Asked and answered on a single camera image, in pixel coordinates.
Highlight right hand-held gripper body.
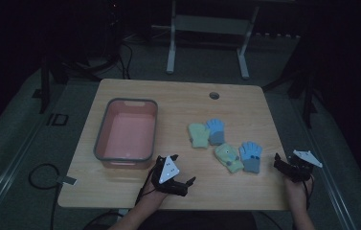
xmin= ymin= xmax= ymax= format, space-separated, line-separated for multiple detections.
xmin=278 ymin=149 xmax=324 ymax=184

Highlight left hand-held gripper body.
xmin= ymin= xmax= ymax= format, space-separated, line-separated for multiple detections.
xmin=150 ymin=154 xmax=190 ymax=197

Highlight blue glove with dark dots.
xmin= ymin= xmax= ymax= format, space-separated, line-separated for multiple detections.
xmin=238 ymin=141 xmax=263 ymax=174

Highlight plain light green glove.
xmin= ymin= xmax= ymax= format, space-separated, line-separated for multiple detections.
xmin=187 ymin=123 xmax=212 ymax=150

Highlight green glove with face pattern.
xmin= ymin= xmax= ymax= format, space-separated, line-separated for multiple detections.
xmin=214 ymin=142 xmax=245 ymax=174

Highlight plain blue glove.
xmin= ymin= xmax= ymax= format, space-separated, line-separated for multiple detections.
xmin=206 ymin=118 xmax=227 ymax=147

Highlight pink plastic basin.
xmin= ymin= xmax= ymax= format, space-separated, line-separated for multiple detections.
xmin=93 ymin=98 xmax=159 ymax=170

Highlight person's left hand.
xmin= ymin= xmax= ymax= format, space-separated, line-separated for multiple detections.
xmin=142 ymin=178 xmax=170 ymax=206

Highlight person's right hand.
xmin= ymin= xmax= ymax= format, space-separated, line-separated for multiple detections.
xmin=282 ymin=173 xmax=314 ymax=209

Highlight person's dark clothing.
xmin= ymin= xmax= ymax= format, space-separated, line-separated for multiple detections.
xmin=136 ymin=210 xmax=259 ymax=230

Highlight black metal stand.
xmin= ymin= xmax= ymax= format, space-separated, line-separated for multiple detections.
xmin=32 ymin=52 xmax=103 ymax=115
xmin=261 ymin=37 xmax=319 ymax=129

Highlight grey clip on table edge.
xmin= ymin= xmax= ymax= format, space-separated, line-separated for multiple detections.
xmin=56 ymin=175 xmax=78 ymax=187

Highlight white metal stand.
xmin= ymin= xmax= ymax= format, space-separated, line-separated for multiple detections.
xmin=166 ymin=0 xmax=260 ymax=81

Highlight left hand-held gripper cable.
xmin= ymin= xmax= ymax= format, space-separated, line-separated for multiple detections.
xmin=134 ymin=167 xmax=157 ymax=206

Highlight hand-held gripper cable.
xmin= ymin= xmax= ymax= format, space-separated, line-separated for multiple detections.
xmin=303 ymin=178 xmax=315 ymax=212
xmin=134 ymin=167 xmax=157 ymax=206

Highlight right hand-held gripper cable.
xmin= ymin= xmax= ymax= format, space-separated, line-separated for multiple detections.
xmin=303 ymin=178 xmax=315 ymax=212

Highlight black cables behind table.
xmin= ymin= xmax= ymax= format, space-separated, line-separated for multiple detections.
xmin=117 ymin=41 xmax=135 ymax=81

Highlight black cable on floor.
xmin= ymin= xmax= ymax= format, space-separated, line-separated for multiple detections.
xmin=28 ymin=163 xmax=63 ymax=230

